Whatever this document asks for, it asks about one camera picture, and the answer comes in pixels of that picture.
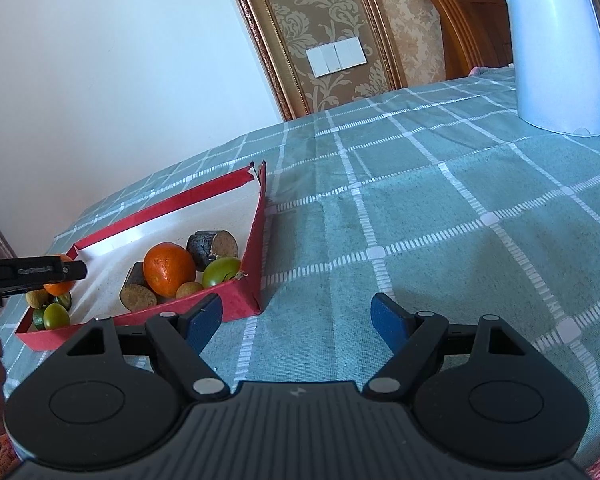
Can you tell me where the small green fruit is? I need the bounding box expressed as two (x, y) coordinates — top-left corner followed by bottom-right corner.
(201, 256), (242, 289)

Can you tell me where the red cardboard box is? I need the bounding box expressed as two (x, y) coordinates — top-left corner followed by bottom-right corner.
(15, 160), (268, 352)

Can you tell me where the pink pillow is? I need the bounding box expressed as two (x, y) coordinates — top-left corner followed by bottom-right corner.
(469, 64), (513, 79)

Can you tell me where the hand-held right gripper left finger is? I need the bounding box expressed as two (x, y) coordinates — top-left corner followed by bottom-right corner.
(67, 293), (231, 403)

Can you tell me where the small brown fruit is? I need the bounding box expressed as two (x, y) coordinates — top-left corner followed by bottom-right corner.
(175, 281), (204, 301)

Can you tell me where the dark sugarcane piece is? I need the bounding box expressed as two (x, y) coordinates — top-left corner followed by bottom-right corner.
(120, 261), (158, 312)
(186, 230), (240, 272)

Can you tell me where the small orange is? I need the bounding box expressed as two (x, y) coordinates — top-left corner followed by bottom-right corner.
(44, 254), (76, 297)

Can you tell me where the gold wall frame moulding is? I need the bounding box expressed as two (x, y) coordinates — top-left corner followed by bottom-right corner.
(220, 0), (406, 122)

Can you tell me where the large orange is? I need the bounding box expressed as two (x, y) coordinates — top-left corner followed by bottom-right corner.
(143, 242), (197, 297)

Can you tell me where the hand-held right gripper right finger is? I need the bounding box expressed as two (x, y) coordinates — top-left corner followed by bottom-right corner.
(362, 293), (528, 403)

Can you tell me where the green round citrus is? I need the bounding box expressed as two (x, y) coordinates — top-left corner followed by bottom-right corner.
(42, 302), (72, 331)

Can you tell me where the wooden headboard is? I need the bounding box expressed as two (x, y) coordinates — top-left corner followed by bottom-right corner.
(412, 0), (515, 82)

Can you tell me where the white electric kettle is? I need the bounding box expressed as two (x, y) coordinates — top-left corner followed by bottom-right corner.
(485, 0), (600, 137)

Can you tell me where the white light switch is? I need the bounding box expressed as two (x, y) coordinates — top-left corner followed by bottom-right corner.
(306, 36), (368, 79)

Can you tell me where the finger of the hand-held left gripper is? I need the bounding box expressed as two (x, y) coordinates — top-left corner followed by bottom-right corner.
(0, 255), (88, 297)

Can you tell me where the green checked tablecloth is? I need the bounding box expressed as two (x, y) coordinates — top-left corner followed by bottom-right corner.
(0, 67), (600, 471)

